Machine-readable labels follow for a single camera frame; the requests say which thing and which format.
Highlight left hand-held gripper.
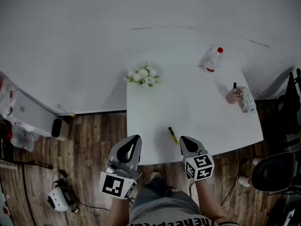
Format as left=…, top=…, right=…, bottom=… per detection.
left=99, top=134, right=143, bottom=201

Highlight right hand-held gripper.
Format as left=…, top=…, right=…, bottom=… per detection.
left=179, top=136, right=215, bottom=181

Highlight yellow black utility knife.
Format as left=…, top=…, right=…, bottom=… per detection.
left=168, top=126, right=180, bottom=146

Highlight person's right forearm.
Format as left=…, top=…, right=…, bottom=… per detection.
left=193, top=178, right=228, bottom=225

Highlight person's left forearm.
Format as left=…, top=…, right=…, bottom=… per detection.
left=109, top=193, right=132, bottom=226

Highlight person's shoe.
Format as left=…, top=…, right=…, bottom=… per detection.
left=150, top=170, right=163, bottom=181

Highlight person's dark trousers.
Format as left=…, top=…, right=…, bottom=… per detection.
left=131, top=178, right=201, bottom=219

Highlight white round floor device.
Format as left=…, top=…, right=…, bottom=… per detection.
left=47, top=186, right=76, bottom=213

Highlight white table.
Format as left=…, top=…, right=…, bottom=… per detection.
left=126, top=43, right=264, bottom=166

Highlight person's grey printed shirt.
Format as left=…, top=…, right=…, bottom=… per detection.
left=127, top=205, right=238, bottom=226

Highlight black office chair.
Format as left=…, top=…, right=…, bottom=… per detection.
left=252, top=149, right=301, bottom=194

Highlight pink pen holder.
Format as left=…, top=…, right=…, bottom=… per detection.
left=225, top=86, right=245, bottom=105

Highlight cream black small appliance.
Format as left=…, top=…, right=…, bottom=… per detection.
left=51, top=117, right=70, bottom=142

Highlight white green carton box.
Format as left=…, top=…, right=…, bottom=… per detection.
left=238, top=90, right=258, bottom=114

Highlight black floor pole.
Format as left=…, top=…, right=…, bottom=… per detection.
left=0, top=157, right=54, bottom=170

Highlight clear plastic bag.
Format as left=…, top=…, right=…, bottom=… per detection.
left=9, top=123, right=40, bottom=152

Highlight clear bottle with red cap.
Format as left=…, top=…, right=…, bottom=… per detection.
left=203, top=46, right=224, bottom=75

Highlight white flower bouquet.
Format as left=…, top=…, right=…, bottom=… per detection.
left=124, top=61, right=161, bottom=89

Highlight black stand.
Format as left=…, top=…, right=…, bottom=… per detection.
left=277, top=68, right=301, bottom=136

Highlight grey cabinet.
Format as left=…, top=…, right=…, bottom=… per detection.
left=0, top=71, right=62, bottom=137

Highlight thin floor cable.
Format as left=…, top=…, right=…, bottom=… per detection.
left=220, top=149, right=241, bottom=207

